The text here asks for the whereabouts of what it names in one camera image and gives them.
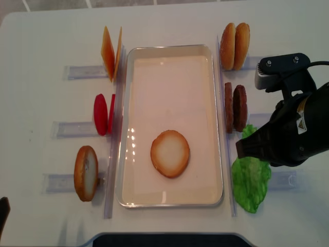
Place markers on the green lettuce leaf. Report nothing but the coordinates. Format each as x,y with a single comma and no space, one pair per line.
250,177
248,130

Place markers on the orange cheese slice inner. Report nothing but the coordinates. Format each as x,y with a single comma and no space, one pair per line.
118,54

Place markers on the brown meat patty left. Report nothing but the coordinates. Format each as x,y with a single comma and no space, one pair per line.
229,107

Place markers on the toasted bun bottom slice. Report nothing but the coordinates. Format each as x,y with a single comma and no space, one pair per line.
170,153

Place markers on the brown meat patty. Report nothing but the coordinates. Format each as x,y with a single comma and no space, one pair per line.
240,111
229,107

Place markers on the orange cheese slice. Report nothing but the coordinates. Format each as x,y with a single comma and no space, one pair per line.
107,53
118,54

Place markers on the red tomato slice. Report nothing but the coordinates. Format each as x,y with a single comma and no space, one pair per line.
111,115
100,114

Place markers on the white paper tray liner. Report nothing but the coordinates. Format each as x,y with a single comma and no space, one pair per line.
169,103

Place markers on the bun slice standing left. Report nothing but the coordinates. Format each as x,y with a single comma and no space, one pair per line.
86,173

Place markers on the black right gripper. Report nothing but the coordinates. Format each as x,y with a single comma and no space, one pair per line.
296,131

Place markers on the sesame bun top left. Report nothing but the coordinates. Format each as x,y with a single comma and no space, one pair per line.
227,47

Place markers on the red tomato slice inner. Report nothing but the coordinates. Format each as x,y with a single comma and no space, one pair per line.
111,115

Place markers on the bun top right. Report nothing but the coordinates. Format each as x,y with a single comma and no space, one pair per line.
242,39

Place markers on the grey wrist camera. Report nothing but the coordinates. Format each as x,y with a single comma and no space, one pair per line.
262,80

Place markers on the dark left gripper tip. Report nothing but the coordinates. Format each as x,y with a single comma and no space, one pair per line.
4,212

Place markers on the clear acrylic rack left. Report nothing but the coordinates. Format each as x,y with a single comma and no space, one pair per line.
64,183

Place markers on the clear acrylic rack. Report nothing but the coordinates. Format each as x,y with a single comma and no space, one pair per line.
302,188
64,183

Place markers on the dark robot base front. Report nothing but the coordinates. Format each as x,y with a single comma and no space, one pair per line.
169,239

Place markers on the clear acrylic rack right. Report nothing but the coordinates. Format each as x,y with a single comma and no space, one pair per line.
302,188

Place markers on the brown meat patty right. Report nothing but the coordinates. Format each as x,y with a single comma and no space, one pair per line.
240,111

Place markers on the white rectangular tray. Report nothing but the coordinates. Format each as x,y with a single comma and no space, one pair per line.
133,123

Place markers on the orange cheese slice outer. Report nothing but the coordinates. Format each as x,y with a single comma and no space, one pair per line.
107,53

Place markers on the red tomato slice outer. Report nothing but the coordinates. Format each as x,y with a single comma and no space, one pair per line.
100,114

